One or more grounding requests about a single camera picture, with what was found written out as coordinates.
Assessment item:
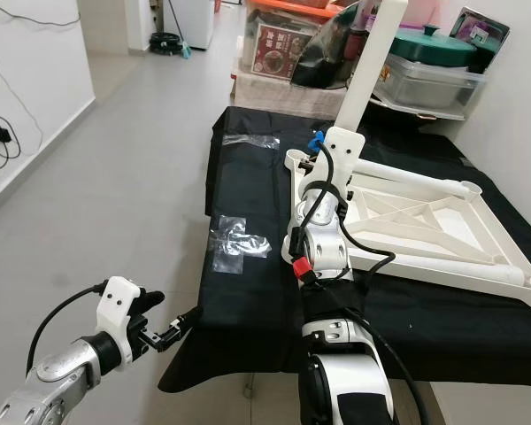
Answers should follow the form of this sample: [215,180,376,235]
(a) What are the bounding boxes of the clear tape strip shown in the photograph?
[223,135,280,150]

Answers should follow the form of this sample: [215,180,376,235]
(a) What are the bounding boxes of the beige patterned cloth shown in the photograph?
[230,69,355,120]

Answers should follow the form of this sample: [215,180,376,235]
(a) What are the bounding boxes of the black table cloth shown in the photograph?
[158,106,531,395]

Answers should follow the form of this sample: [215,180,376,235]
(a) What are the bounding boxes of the crossed clear tape patch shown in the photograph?
[211,215,273,274]

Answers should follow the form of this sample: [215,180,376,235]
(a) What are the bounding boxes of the black plastic bag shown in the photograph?
[292,0,377,89]

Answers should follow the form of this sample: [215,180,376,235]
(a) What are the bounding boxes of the red printed food box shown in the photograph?
[252,25,312,76]

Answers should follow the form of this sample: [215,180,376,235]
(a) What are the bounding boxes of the clear plastic container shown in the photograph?
[372,55,489,120]

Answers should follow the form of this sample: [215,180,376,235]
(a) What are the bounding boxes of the white plastic table top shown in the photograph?
[283,146,531,311]

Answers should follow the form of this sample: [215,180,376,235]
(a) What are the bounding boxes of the clear storage box orange lid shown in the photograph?
[243,0,346,76]

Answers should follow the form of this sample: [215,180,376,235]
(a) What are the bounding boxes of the green pot with lid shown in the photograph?
[385,28,479,67]

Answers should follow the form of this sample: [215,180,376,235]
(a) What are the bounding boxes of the clear container red lid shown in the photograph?
[403,0,443,27]

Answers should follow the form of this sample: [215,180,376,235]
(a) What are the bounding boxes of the white appliance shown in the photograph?
[166,0,218,50]

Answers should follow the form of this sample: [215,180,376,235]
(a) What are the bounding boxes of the dark purple printed box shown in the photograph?
[450,7,510,76]

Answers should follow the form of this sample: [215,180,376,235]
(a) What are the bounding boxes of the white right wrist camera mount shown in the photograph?
[314,127,366,191]

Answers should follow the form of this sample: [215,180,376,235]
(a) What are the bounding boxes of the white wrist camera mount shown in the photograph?
[93,276,144,355]
[314,127,366,191]

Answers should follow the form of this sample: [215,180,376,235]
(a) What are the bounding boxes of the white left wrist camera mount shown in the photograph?
[93,276,144,355]

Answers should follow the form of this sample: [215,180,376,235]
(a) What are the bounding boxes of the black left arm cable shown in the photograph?
[27,282,105,373]

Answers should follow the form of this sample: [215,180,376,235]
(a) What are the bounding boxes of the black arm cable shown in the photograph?
[27,282,105,373]
[288,146,397,284]

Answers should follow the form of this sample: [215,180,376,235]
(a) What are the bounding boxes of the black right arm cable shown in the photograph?
[288,146,397,284]

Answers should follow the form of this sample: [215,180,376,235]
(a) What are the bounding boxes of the coiled black hose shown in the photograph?
[150,31,189,56]

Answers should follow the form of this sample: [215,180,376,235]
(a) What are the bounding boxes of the thin black wall cable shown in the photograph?
[0,0,82,27]

